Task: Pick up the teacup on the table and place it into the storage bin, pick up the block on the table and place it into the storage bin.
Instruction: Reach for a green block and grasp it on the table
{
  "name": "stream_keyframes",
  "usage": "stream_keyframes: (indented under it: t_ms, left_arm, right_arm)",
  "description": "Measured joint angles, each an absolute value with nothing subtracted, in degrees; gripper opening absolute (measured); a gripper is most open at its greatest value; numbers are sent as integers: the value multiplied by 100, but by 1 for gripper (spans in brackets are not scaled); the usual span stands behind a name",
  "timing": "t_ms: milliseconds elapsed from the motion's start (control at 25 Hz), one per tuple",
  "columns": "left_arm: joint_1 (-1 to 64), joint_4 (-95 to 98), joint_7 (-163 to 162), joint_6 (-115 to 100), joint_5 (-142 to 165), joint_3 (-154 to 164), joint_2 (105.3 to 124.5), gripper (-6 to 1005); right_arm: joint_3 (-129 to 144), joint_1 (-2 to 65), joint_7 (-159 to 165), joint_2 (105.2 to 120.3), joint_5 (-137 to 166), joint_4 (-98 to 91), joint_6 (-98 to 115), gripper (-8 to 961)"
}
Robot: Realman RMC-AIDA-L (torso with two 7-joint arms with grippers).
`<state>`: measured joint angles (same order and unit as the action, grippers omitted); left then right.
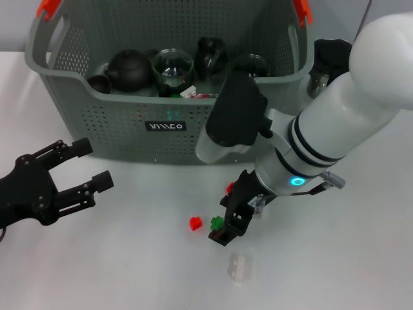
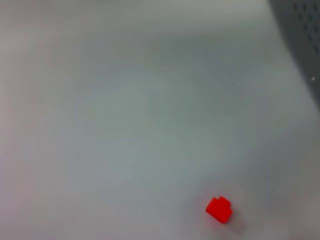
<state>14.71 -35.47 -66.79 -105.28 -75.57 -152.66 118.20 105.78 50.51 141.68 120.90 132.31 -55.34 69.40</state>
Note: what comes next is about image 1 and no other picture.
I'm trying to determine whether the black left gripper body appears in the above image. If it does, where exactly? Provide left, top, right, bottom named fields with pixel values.
left=0, top=153, right=61, bottom=227

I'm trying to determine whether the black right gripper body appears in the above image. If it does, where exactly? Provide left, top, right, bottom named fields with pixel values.
left=220, top=170, right=265, bottom=237

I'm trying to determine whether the translucent white block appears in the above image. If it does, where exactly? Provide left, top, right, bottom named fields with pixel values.
left=227, top=253, right=253, bottom=284

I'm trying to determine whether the grey perforated storage bin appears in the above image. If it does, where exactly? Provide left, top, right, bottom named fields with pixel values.
left=25, top=0, right=316, bottom=165

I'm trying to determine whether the small black tea bowl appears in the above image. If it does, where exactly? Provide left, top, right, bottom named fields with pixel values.
left=86, top=74, right=112, bottom=95

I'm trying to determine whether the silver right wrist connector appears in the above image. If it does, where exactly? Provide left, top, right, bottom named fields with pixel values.
left=321, top=170, right=347, bottom=191

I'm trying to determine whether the black clay teapot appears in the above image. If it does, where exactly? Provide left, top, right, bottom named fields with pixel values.
left=105, top=48, right=159, bottom=94

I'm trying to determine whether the grey cable plug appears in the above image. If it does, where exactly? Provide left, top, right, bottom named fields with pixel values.
left=247, top=193, right=268, bottom=216

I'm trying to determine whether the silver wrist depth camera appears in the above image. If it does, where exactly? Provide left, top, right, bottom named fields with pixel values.
left=195, top=73, right=274, bottom=164

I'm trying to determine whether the glass pitcher with black handle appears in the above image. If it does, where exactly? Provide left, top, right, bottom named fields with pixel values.
left=306, top=37, right=353, bottom=99

